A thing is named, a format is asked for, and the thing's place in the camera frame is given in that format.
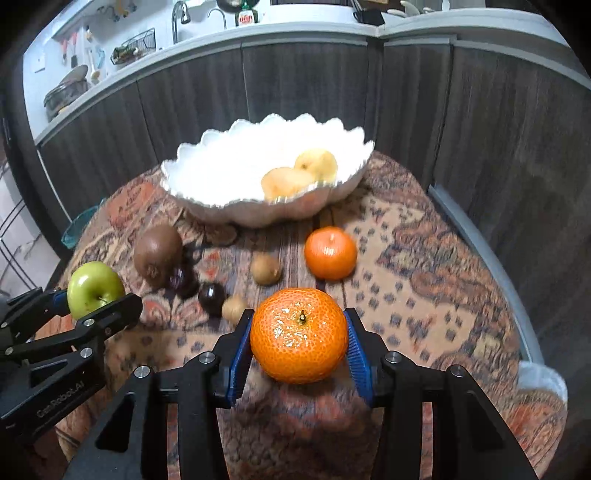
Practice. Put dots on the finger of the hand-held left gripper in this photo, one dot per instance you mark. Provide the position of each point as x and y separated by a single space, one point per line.
120 311
57 302

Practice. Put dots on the orange mandarin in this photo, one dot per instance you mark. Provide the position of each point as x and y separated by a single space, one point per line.
298 337
330 254

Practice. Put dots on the teal bin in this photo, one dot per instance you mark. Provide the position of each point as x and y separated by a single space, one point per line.
76 230

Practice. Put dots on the white kitchen countertop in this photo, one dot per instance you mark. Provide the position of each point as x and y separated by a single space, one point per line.
277 34

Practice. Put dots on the thin chrome faucet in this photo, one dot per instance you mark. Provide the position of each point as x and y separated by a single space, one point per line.
224 18

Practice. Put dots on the black knife block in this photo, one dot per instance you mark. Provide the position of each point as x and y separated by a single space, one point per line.
369 17

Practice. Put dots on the chrome kitchen faucet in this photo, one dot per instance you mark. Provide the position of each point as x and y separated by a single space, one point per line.
175 23

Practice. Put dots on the patterned tablecloth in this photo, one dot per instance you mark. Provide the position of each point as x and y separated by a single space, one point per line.
415 286

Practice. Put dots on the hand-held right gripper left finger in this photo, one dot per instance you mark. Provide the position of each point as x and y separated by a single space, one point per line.
240 360

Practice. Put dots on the dark wood kitchen cabinet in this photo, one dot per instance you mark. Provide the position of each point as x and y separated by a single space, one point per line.
300 78

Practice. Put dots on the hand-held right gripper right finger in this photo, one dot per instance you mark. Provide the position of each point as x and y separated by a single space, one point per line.
358 360

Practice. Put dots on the green apple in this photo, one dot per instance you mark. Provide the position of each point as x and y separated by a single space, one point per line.
94 286

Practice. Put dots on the large brown kiwi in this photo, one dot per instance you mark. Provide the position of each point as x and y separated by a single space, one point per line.
157 254

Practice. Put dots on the black metal chair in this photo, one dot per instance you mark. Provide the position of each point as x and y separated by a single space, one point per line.
14 221

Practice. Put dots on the white scalloped bowl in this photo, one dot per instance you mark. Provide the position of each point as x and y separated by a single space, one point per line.
217 170

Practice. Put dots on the white dish brush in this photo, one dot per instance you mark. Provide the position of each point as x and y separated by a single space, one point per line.
95 69

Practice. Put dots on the dark purple plum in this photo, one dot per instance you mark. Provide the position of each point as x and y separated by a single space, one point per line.
184 282
212 299

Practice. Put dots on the white wall switch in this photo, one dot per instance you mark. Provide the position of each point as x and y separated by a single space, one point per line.
40 64

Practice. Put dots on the yellow pear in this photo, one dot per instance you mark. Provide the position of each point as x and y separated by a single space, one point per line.
318 164
286 182

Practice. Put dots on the dark frying pan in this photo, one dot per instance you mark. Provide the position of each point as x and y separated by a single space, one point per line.
229 2

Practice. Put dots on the small brown kiwi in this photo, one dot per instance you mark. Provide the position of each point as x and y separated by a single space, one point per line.
233 308
266 269

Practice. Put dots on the metal cooking pot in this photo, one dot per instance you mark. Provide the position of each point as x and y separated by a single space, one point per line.
64 97

